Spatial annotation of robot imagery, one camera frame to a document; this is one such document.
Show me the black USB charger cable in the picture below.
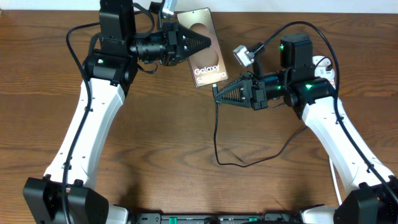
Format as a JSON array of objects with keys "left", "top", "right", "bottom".
[{"left": 212, "top": 57, "right": 335, "bottom": 168}]

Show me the gold Galaxy smartphone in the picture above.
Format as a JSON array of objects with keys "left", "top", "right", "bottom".
[{"left": 177, "top": 7, "right": 228, "bottom": 88}]

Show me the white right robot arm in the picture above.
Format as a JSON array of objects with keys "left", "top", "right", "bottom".
[{"left": 213, "top": 34, "right": 397, "bottom": 223}]

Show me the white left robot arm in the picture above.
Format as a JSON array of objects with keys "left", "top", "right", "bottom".
[{"left": 23, "top": 0, "right": 211, "bottom": 223}]

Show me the white USB charger plug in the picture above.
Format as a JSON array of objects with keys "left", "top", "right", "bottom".
[{"left": 318, "top": 64, "right": 335, "bottom": 78}]

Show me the white power strip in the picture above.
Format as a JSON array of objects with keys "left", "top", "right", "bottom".
[{"left": 312, "top": 55, "right": 335, "bottom": 88}]

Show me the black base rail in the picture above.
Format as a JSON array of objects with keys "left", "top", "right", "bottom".
[{"left": 127, "top": 211, "right": 303, "bottom": 224}]

